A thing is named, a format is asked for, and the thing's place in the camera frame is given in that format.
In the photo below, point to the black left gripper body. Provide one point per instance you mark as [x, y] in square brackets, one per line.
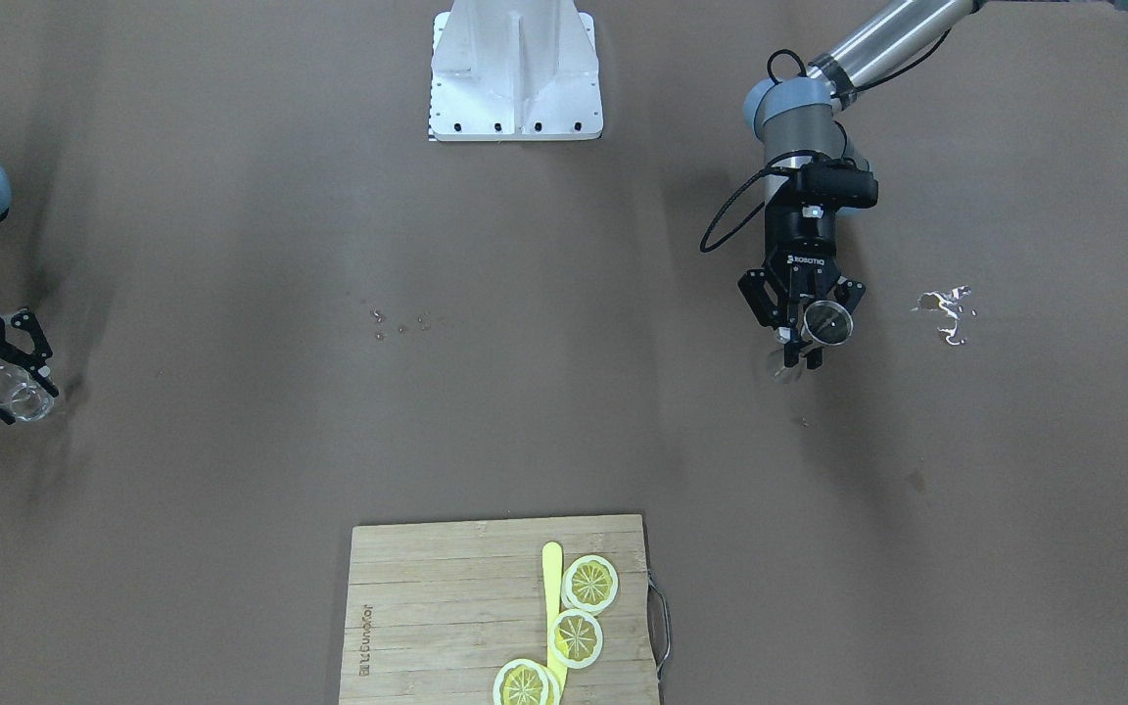
[803, 245]

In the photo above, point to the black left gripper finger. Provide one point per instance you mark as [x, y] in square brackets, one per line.
[775, 306]
[829, 322]

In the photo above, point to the steel double jigger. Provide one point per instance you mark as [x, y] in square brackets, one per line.
[787, 376]

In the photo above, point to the clear glass measuring beaker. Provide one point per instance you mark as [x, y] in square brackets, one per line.
[22, 398]

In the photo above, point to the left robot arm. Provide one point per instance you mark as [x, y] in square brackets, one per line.
[796, 117]

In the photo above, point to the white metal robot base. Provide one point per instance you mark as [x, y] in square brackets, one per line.
[514, 71]

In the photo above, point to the spilled liquid puddle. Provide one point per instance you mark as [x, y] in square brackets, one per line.
[954, 309]

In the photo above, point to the yellow plastic knife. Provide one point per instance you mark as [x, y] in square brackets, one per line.
[551, 572]

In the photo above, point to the lemon slice upper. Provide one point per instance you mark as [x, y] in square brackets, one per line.
[590, 584]

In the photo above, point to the lemon slice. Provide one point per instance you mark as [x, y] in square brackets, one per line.
[575, 639]
[590, 584]
[524, 681]

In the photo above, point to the lemon slice middle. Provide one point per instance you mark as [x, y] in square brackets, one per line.
[575, 639]

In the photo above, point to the lemon slice lower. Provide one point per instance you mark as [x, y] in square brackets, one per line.
[524, 681]

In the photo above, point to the bamboo cutting board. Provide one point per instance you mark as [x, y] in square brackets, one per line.
[435, 609]

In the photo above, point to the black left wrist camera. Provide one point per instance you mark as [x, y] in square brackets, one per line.
[836, 186]

